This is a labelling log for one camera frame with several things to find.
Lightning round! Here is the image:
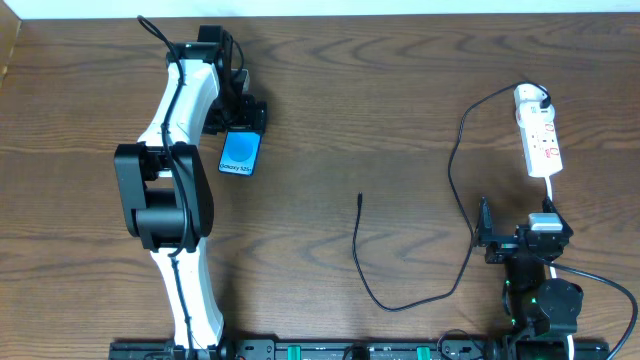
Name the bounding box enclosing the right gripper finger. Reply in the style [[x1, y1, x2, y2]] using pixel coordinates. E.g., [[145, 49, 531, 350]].
[[542, 196, 573, 235], [474, 197, 494, 245]]

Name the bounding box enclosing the blue screen Galaxy smartphone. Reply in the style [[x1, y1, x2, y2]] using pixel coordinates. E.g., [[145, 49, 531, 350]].
[[218, 132, 262, 176]]

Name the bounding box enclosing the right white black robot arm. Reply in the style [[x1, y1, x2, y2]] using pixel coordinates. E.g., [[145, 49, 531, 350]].
[[474, 198, 584, 359]]

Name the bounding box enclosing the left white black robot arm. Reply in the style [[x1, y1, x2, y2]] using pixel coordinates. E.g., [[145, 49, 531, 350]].
[[114, 17, 268, 359]]

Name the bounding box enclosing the white power strip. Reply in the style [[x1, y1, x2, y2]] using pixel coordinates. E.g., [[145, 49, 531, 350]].
[[514, 83, 563, 178]]

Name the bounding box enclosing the white USB wall charger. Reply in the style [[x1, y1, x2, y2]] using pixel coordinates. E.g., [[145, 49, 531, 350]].
[[515, 101, 555, 128]]

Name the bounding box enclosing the black USB charging cable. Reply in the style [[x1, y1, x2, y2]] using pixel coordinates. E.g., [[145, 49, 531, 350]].
[[351, 81, 553, 313]]

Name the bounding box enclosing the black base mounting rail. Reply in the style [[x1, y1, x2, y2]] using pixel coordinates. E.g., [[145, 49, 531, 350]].
[[108, 338, 611, 360]]

